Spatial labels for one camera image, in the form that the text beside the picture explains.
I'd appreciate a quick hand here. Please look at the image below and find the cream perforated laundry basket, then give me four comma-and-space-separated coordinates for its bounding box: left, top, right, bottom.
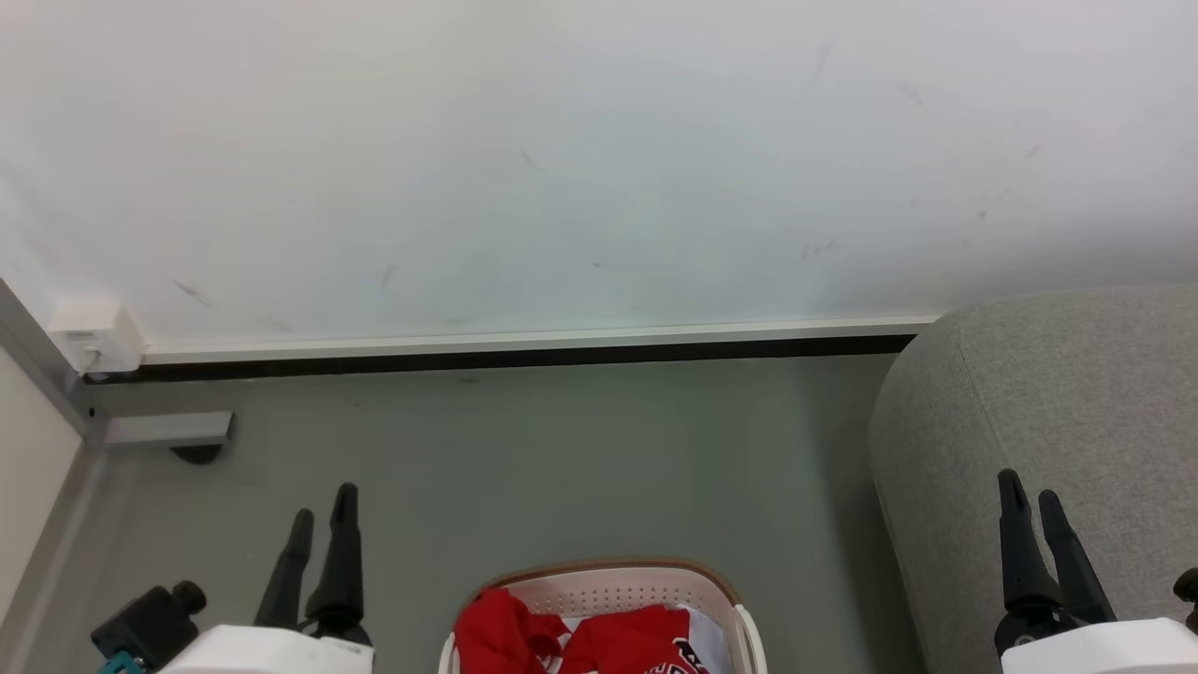
438, 558, 769, 674

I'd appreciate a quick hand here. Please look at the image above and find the grey metal frame post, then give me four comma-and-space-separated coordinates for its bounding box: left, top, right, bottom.
0, 276, 106, 674

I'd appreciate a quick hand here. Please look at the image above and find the white wall socket box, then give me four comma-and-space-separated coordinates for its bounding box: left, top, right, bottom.
47, 299, 147, 375

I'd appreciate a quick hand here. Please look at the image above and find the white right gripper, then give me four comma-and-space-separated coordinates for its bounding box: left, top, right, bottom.
993, 468, 1198, 674

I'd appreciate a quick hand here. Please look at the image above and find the white garment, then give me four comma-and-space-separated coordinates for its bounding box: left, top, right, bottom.
554, 604, 737, 674

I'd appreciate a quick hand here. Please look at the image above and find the red and white jersey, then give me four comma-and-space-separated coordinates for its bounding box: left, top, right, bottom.
454, 587, 718, 674

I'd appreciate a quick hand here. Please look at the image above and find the white and black baseboard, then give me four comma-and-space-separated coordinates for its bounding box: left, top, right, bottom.
82, 315, 944, 386

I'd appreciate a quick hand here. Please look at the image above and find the grey fabric sofa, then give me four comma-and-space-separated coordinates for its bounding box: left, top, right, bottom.
867, 285, 1198, 674

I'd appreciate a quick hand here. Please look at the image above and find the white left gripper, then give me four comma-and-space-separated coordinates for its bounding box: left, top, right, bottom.
157, 483, 376, 674

